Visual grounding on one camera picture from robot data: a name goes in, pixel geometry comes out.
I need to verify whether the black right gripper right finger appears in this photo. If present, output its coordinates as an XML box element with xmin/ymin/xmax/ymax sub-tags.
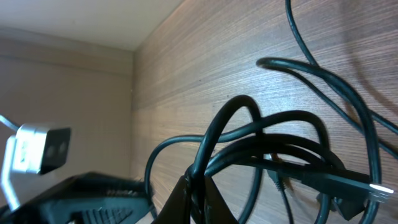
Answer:
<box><xmin>204</xmin><ymin>177</ymin><xmax>238</xmax><ymax>224</ymax></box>

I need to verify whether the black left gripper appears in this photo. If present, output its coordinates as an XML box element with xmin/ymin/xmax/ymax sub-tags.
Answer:
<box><xmin>1</xmin><ymin>172</ymin><xmax>152</xmax><ymax>223</ymax></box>

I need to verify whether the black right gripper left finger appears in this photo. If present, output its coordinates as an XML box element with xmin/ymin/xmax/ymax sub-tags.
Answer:
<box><xmin>152</xmin><ymin>175</ymin><xmax>192</xmax><ymax>224</ymax></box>

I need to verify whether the black usb cable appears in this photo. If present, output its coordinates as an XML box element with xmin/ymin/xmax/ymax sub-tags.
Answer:
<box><xmin>144</xmin><ymin>0</ymin><xmax>398</xmax><ymax>224</ymax></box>

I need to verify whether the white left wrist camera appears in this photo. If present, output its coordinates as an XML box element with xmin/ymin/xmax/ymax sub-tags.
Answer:
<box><xmin>1</xmin><ymin>124</ymin><xmax>72</xmax><ymax>212</ymax></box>

